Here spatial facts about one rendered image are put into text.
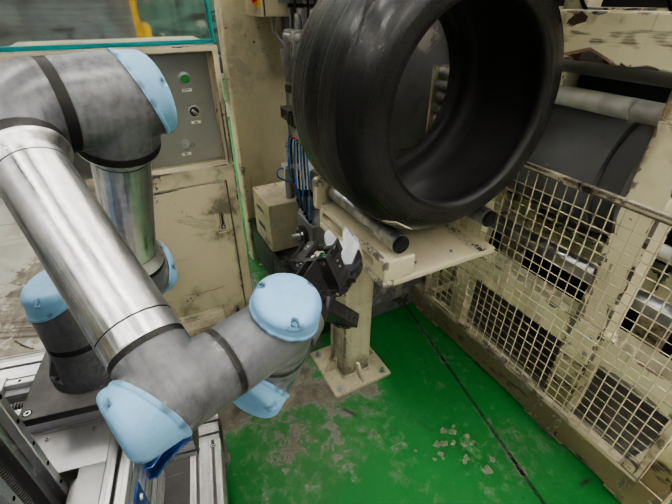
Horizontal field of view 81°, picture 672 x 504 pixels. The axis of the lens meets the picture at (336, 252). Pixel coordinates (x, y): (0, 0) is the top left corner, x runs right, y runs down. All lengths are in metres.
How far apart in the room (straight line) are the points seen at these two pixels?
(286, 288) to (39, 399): 0.70
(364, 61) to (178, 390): 0.58
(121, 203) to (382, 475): 1.23
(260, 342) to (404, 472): 1.23
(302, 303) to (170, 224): 1.13
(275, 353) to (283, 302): 0.05
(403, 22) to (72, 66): 0.49
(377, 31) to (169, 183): 0.92
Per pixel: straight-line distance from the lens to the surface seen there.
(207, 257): 1.59
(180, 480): 1.40
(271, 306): 0.40
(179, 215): 1.49
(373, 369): 1.82
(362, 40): 0.76
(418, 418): 1.71
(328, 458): 1.59
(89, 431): 1.04
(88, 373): 0.95
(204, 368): 0.39
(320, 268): 0.60
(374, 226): 0.98
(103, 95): 0.59
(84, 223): 0.46
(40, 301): 0.87
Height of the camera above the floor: 1.38
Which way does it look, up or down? 33 degrees down
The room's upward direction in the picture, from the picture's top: straight up
